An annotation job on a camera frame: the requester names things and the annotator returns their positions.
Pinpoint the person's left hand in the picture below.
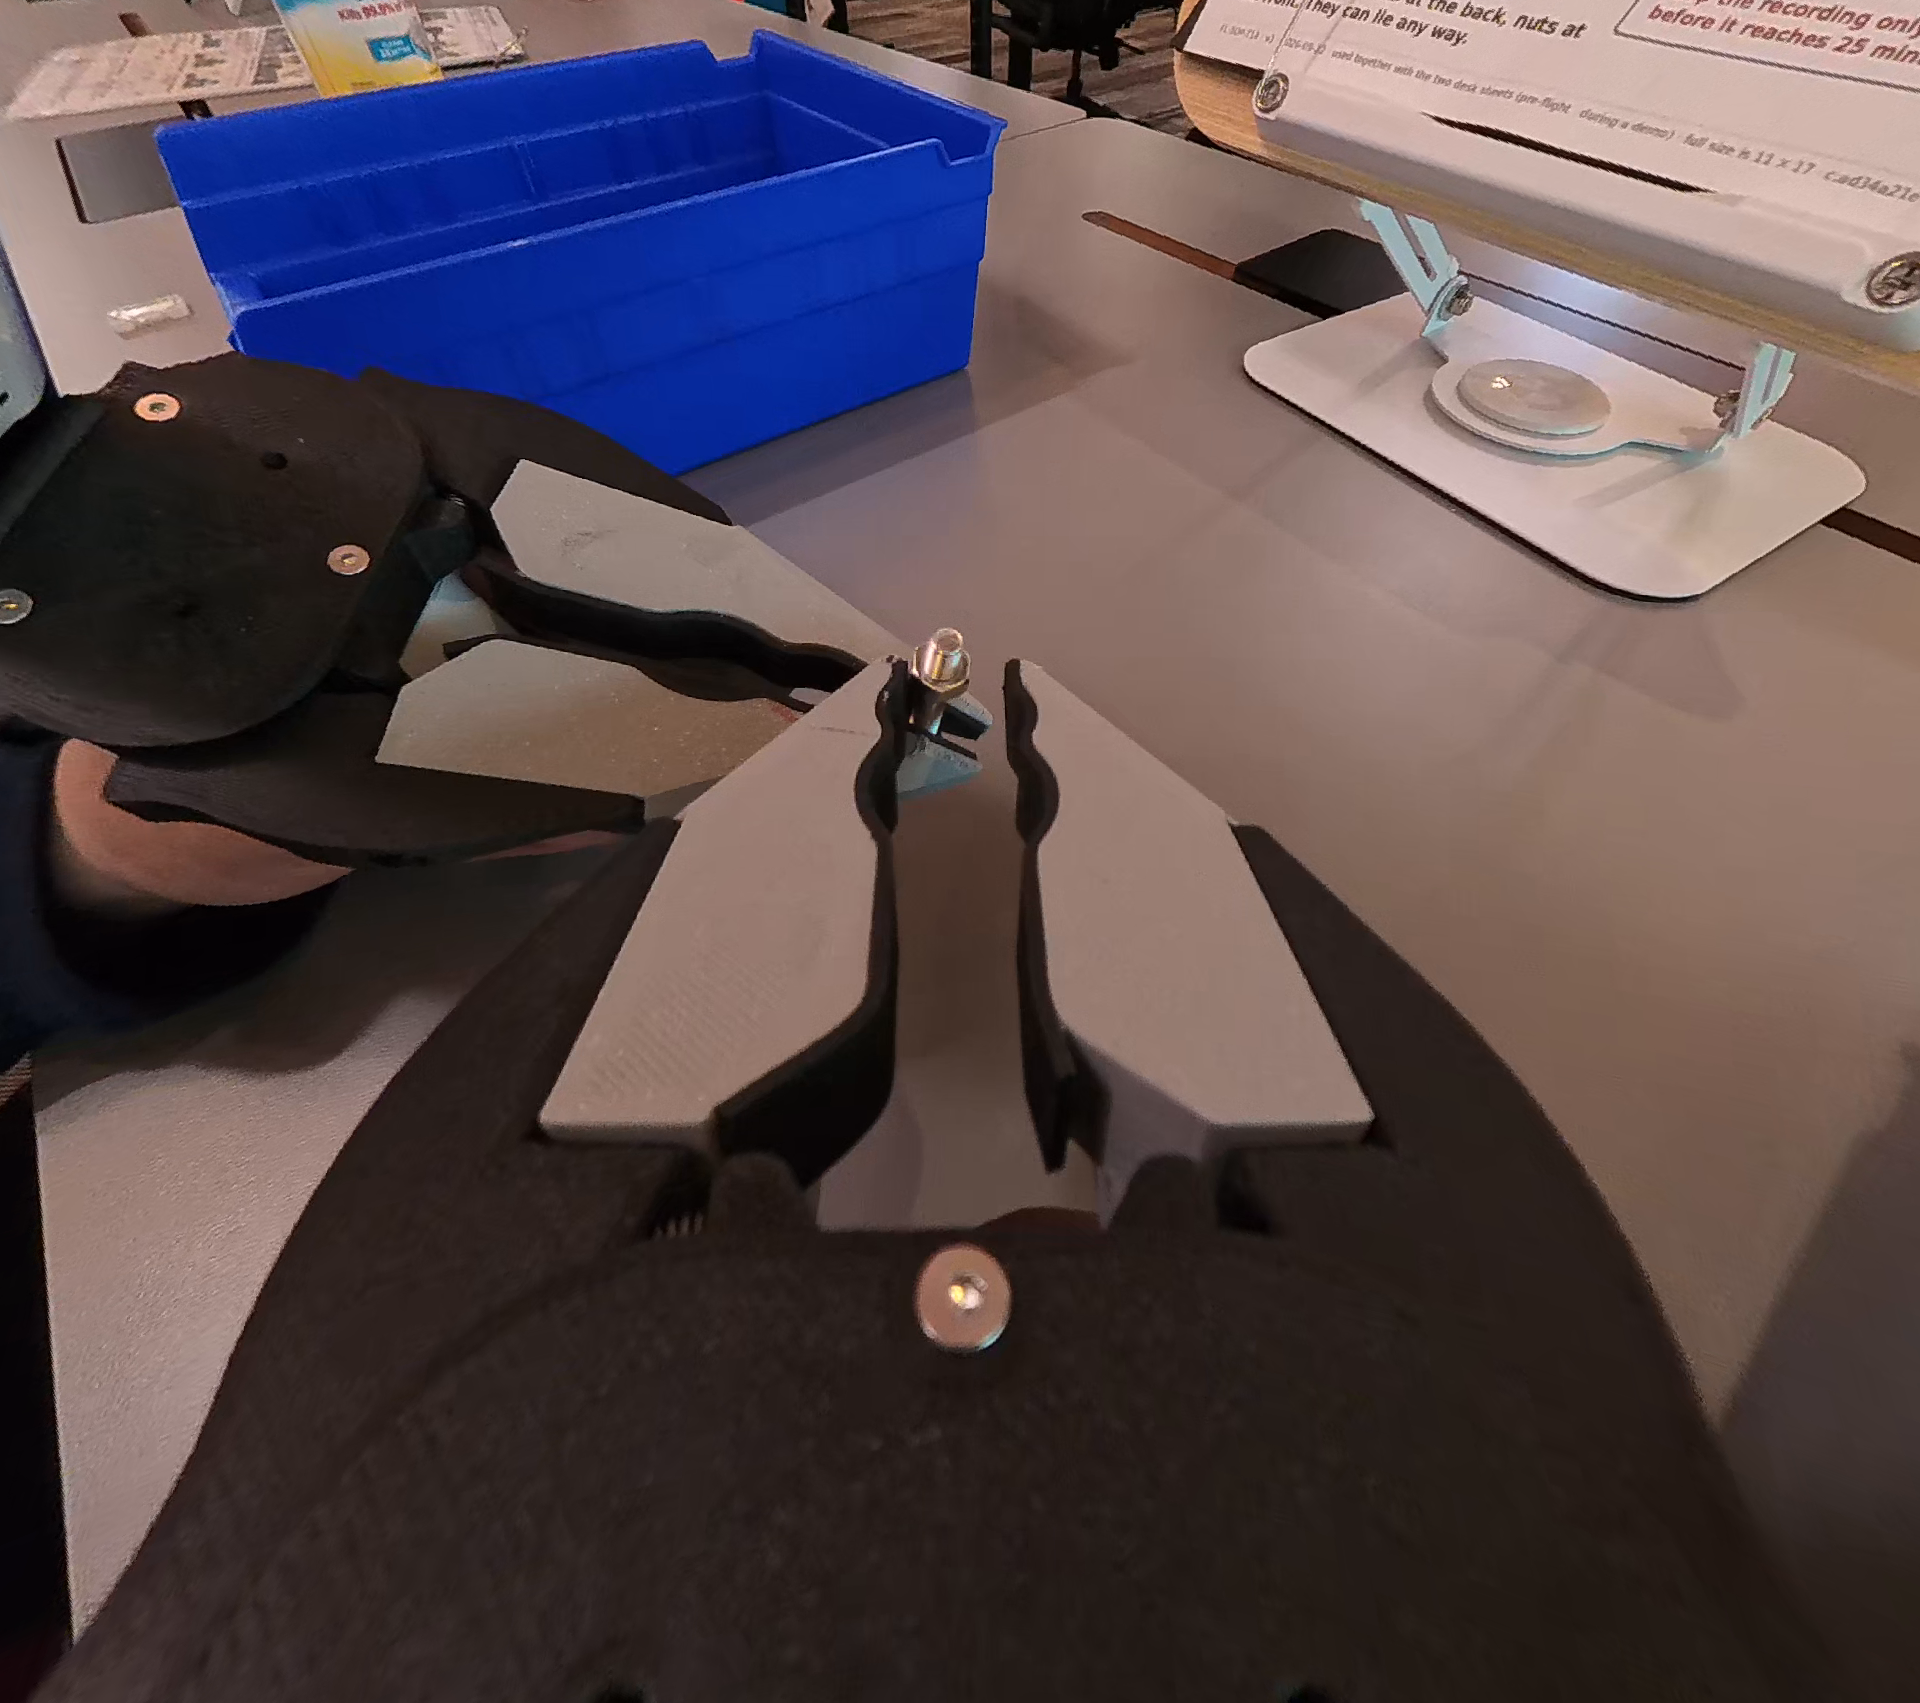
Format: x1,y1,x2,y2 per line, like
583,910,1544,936
45,744,360,932

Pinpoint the person's left forearm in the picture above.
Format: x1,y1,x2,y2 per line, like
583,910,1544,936
0,726,114,1078

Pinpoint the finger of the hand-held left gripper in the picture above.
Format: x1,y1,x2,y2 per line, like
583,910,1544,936
468,458,902,704
375,570,997,824

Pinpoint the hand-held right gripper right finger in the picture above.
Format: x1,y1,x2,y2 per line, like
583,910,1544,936
1002,660,1376,1226

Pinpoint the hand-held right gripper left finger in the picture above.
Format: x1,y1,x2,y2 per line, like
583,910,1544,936
536,658,913,1184

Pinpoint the instruction sheet on stand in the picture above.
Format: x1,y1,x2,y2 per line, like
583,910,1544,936
1172,0,1920,358

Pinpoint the blue plastic bin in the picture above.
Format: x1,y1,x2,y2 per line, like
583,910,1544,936
155,31,1009,480

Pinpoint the sleeved printed paper sheet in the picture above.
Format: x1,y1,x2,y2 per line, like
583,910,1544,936
4,25,312,127

